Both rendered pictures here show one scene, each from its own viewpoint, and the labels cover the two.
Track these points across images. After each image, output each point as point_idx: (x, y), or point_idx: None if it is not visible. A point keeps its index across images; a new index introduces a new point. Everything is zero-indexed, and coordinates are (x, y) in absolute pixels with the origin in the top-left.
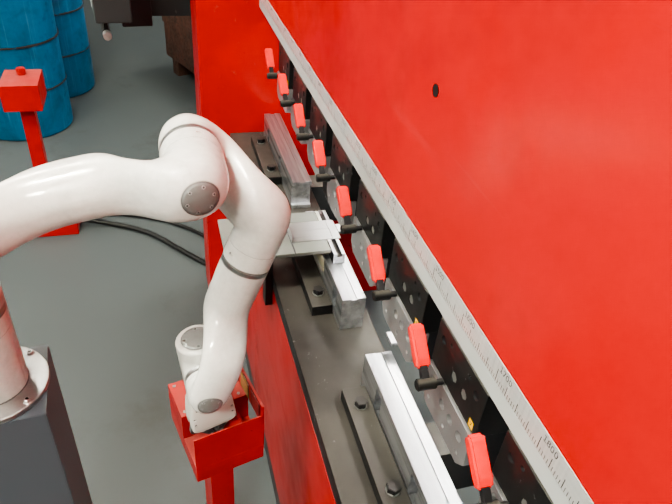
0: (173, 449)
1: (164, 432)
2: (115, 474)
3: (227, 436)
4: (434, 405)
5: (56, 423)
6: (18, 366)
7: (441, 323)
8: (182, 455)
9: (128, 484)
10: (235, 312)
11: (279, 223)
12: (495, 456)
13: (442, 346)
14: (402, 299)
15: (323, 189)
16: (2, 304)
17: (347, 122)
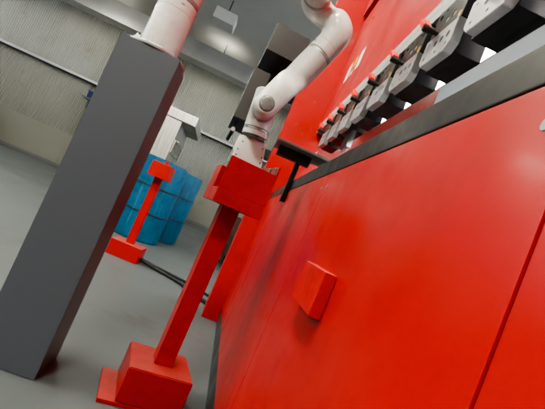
0: (143, 338)
1: (140, 330)
2: (95, 325)
3: (250, 172)
4: (428, 54)
5: (169, 92)
6: (179, 43)
7: (440, 15)
8: (148, 343)
9: (100, 332)
10: (302, 70)
11: (347, 29)
12: (470, 49)
13: (439, 23)
14: (408, 59)
15: (341, 147)
16: (198, 6)
17: (379, 64)
